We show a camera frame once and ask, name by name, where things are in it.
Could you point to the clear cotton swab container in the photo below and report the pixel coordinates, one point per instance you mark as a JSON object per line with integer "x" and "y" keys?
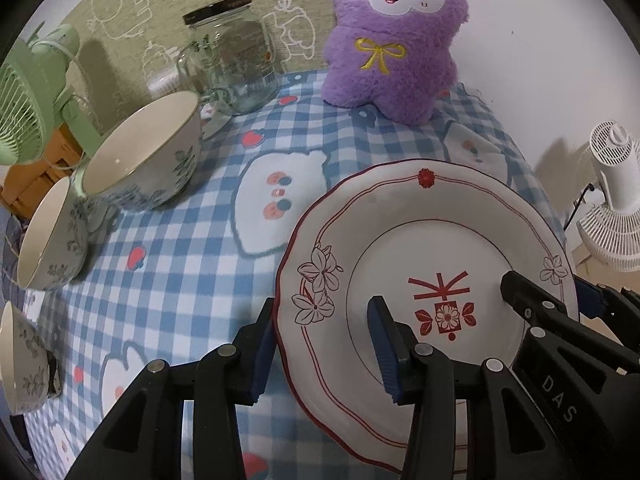
{"x": 165, "y": 82}

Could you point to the green cartoon printed board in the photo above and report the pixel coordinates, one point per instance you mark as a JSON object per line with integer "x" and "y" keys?
{"x": 125, "y": 20}

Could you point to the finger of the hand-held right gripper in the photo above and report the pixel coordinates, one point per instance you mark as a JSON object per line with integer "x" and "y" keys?
{"x": 540, "y": 305}
{"x": 587, "y": 300}

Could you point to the white standing fan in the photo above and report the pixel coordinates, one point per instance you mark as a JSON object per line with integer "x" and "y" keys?
{"x": 615, "y": 175}

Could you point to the blue checked printed tablecloth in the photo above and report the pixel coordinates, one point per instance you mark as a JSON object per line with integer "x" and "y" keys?
{"x": 200, "y": 260}

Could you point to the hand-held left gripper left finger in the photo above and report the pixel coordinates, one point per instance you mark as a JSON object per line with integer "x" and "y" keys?
{"x": 262, "y": 360}

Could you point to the white red-patterned plate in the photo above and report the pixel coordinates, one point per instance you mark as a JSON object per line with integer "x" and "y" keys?
{"x": 400, "y": 230}

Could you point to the purple plush toy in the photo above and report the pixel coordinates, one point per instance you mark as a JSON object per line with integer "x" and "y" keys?
{"x": 395, "y": 60}

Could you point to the green table fan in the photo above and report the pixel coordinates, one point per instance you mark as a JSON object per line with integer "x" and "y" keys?
{"x": 25, "y": 110}

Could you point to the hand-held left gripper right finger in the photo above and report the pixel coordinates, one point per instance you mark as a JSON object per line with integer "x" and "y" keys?
{"x": 382, "y": 350}

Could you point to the glass jar with dark lid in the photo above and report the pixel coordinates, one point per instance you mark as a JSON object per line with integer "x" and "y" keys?
{"x": 235, "y": 60}

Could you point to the floral ceramic bowl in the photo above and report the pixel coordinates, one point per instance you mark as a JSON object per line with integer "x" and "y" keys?
{"x": 30, "y": 360}
{"x": 65, "y": 240}
{"x": 165, "y": 170}

